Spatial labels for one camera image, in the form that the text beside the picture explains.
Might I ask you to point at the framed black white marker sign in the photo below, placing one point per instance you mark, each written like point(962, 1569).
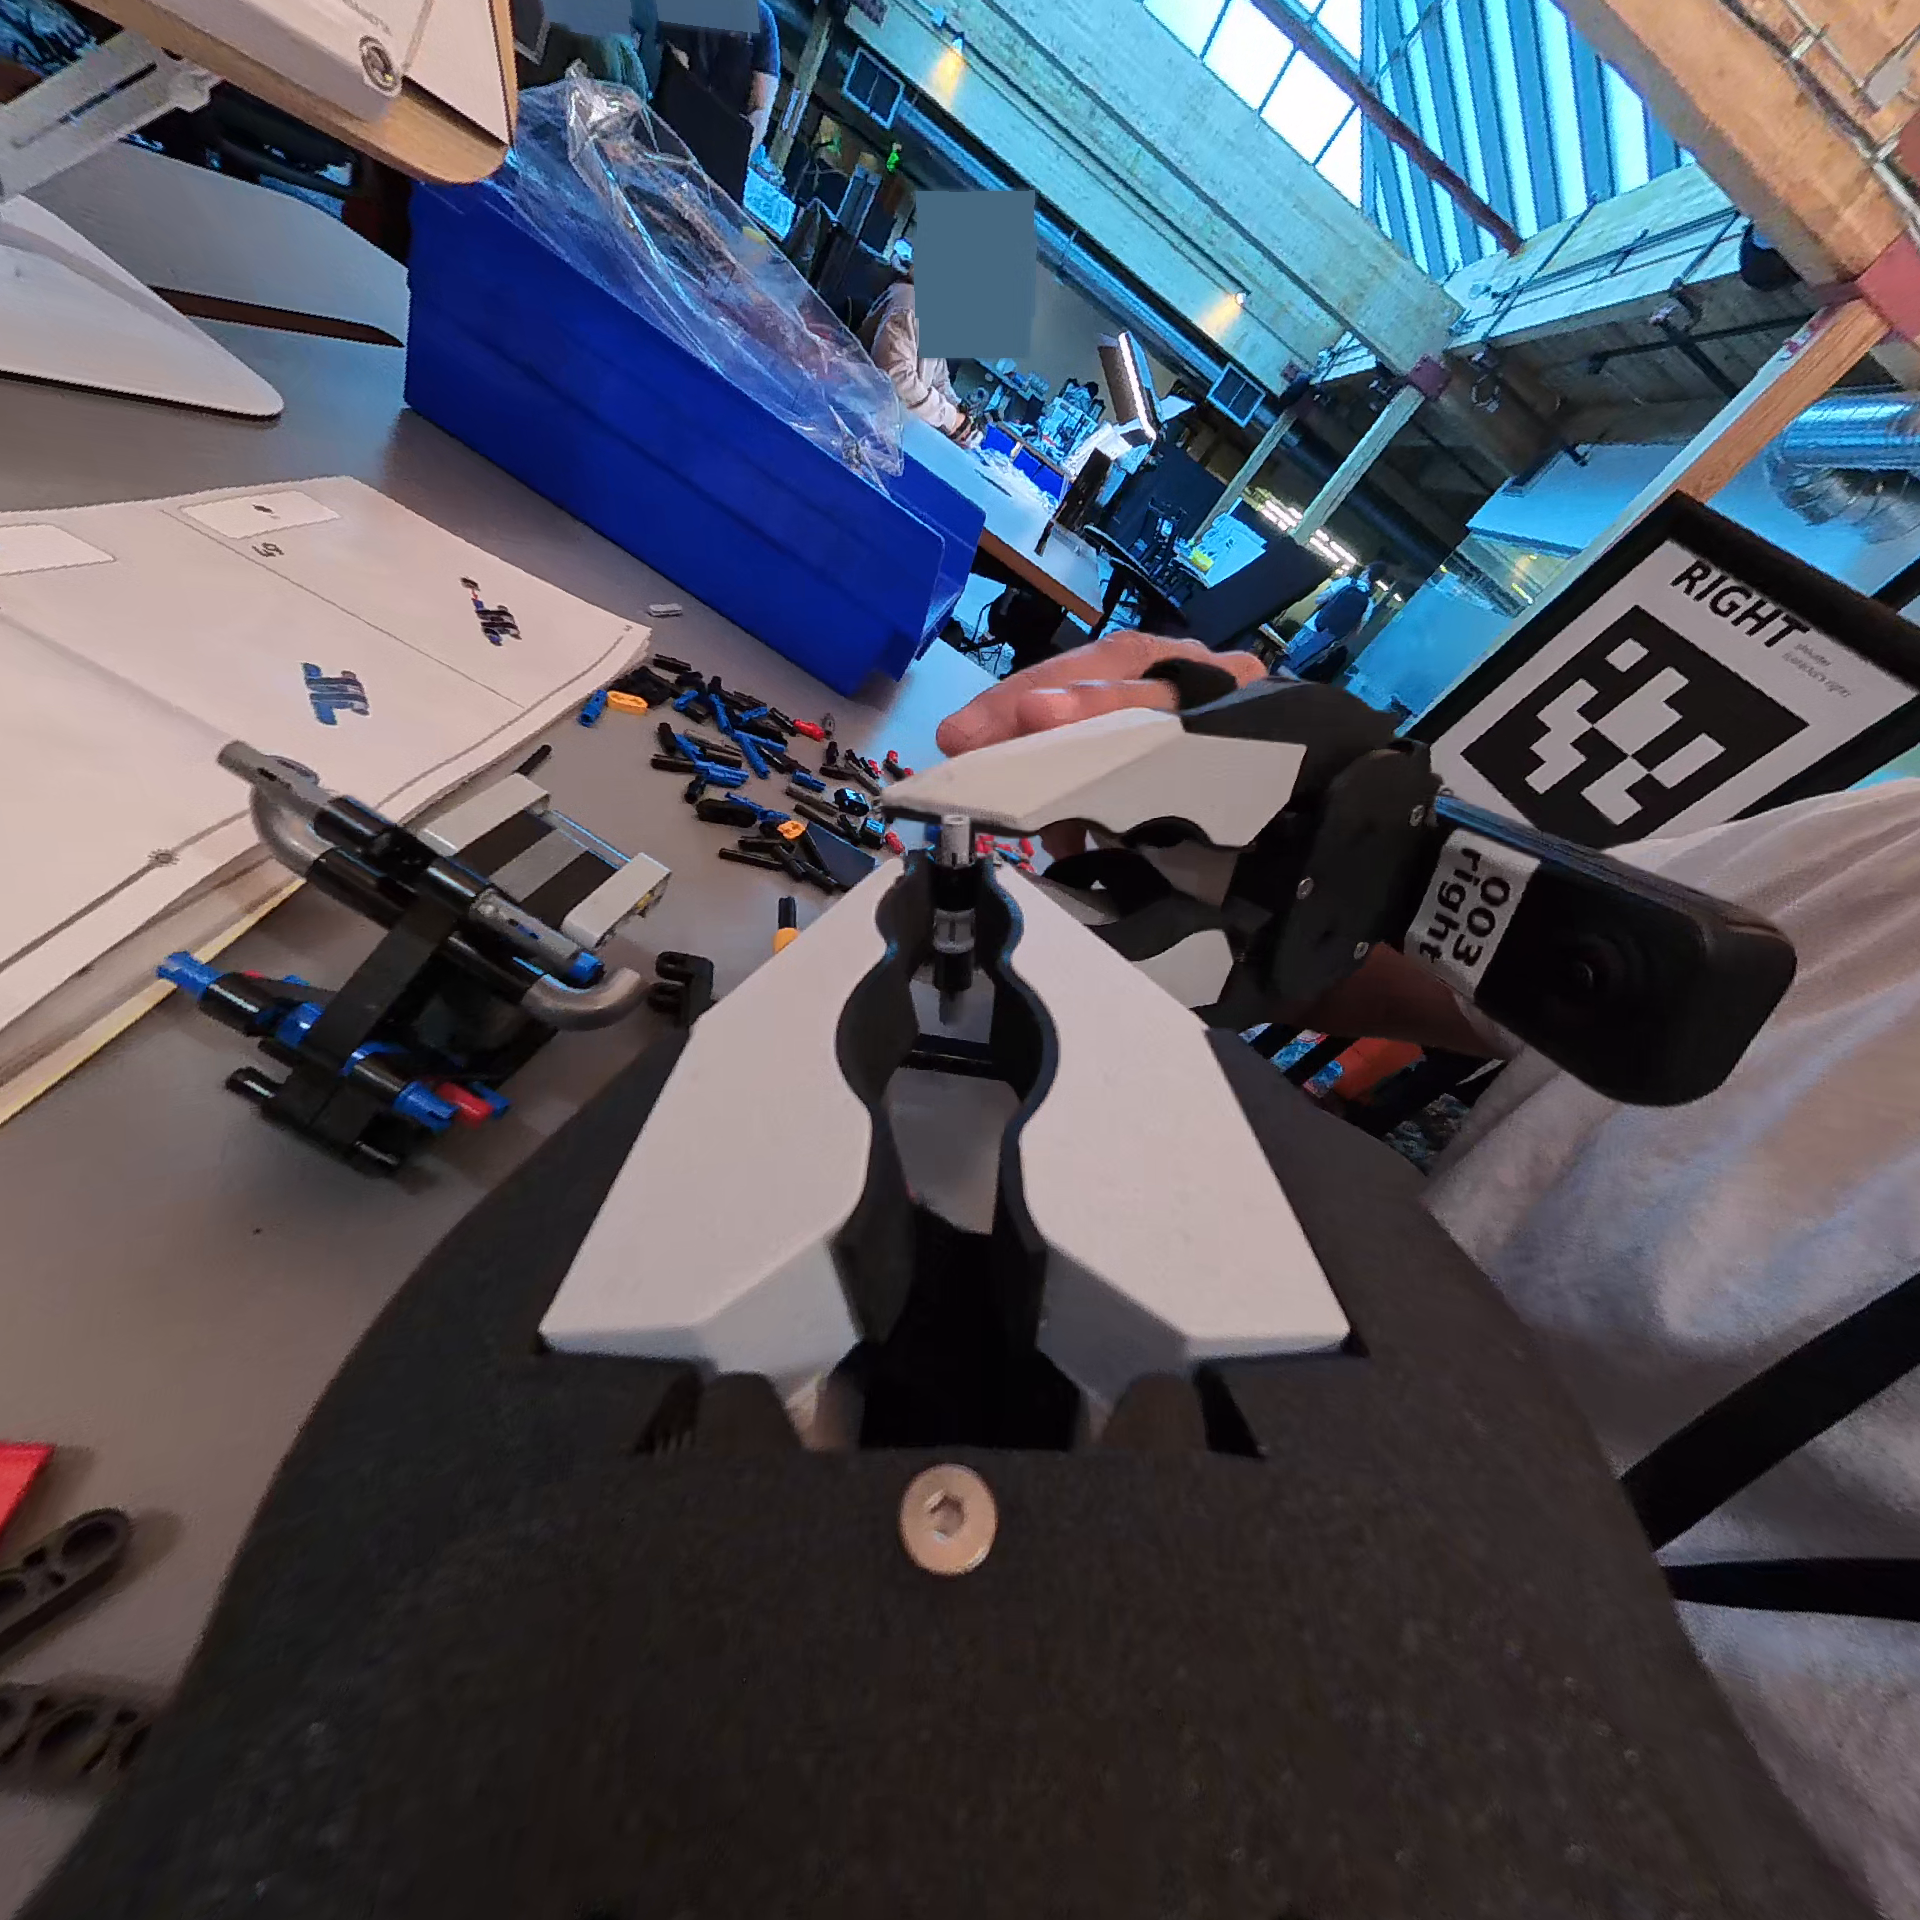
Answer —
point(1682, 720)

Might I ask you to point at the grey lego pin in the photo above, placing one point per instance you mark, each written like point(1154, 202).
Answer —
point(953, 839)

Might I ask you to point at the white lego instruction booklet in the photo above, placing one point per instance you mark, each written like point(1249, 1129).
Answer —
point(226, 674)

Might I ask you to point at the pile of loose lego pieces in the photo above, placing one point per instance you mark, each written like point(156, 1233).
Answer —
point(751, 764)

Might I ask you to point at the clear plastic bag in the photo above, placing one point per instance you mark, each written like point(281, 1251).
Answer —
point(706, 253)

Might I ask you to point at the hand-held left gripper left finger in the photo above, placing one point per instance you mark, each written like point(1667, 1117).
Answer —
point(721, 1185)

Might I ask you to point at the red lego piece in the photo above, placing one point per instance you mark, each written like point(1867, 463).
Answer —
point(20, 1481)

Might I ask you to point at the blue plastic storage bin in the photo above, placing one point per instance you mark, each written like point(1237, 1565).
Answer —
point(675, 435)

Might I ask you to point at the wooden board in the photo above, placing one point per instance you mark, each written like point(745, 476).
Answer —
point(421, 136)

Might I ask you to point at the grey background table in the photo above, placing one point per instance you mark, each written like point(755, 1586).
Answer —
point(1021, 511)

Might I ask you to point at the person's right hand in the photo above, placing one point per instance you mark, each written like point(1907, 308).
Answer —
point(1067, 691)

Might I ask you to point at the black office chair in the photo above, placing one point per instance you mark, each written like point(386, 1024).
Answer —
point(1156, 524)

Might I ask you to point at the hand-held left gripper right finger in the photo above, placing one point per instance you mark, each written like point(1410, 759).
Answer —
point(1172, 1185)

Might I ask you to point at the silver ventilation duct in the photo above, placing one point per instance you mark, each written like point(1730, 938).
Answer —
point(1852, 450)

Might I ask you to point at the large black grey lego chassis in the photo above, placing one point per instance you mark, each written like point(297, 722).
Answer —
point(435, 960)

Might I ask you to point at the short black lego beam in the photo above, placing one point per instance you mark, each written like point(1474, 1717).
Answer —
point(955, 900)

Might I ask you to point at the blue yellow lego subassembly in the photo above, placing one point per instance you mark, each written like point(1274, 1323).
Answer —
point(682, 983)

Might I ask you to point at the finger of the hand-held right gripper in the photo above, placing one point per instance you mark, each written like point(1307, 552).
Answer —
point(1109, 764)
point(1186, 954)

